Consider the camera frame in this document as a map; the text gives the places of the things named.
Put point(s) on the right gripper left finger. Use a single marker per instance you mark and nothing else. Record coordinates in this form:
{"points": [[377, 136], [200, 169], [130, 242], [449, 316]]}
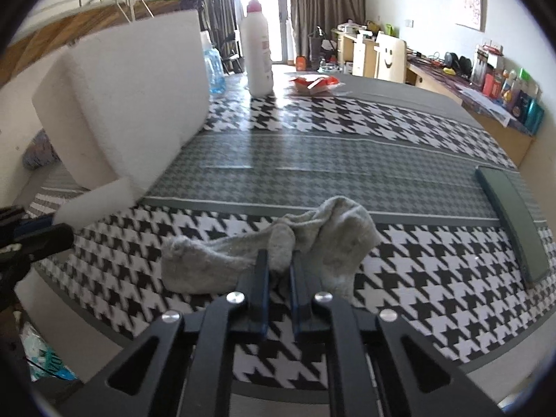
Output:
{"points": [[182, 365]]}

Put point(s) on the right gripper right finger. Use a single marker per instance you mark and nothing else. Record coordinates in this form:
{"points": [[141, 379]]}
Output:
{"points": [[377, 364]]}

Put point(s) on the grey sock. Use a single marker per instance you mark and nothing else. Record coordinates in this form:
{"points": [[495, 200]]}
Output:
{"points": [[333, 240]]}

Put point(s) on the white styrofoam box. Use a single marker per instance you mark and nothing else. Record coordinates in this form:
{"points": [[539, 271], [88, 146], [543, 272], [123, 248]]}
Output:
{"points": [[119, 106]]}

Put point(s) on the blue plaid quilt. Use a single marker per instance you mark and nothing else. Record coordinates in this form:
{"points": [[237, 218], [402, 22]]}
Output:
{"points": [[40, 152]]}

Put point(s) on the houndstooth table mat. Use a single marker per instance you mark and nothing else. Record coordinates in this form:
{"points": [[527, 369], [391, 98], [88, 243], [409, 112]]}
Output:
{"points": [[445, 263]]}

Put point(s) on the dark green flat case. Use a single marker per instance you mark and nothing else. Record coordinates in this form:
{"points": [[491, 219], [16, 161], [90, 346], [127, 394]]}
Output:
{"points": [[517, 221]]}

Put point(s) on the metal bunk bed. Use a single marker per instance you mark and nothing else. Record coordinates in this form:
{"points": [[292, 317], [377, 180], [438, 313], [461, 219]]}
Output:
{"points": [[74, 20]]}

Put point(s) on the blue water bottle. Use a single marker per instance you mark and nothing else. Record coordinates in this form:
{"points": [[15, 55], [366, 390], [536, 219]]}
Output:
{"points": [[213, 65]]}

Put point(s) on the wooden desk with drawers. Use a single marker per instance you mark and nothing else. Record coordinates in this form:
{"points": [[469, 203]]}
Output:
{"points": [[514, 139]]}

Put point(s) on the white papers on desk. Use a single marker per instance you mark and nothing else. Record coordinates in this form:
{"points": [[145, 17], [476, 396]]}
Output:
{"points": [[490, 107]]}

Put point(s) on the red snack packet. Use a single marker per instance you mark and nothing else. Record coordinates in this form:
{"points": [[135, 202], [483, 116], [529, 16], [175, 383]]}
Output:
{"points": [[314, 84]]}

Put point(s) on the white red pump lotion bottle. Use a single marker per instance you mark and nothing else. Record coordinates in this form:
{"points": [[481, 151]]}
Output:
{"points": [[255, 43]]}

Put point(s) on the teal bottles on desk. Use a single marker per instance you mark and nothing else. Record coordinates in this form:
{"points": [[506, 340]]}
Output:
{"points": [[530, 112]]}

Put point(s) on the smiley face wooden chair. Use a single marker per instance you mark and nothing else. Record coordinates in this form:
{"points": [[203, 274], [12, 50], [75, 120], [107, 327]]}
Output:
{"points": [[392, 58]]}

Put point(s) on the pink anime wall picture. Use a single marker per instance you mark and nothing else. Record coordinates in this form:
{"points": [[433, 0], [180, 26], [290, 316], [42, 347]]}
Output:
{"points": [[468, 13]]}

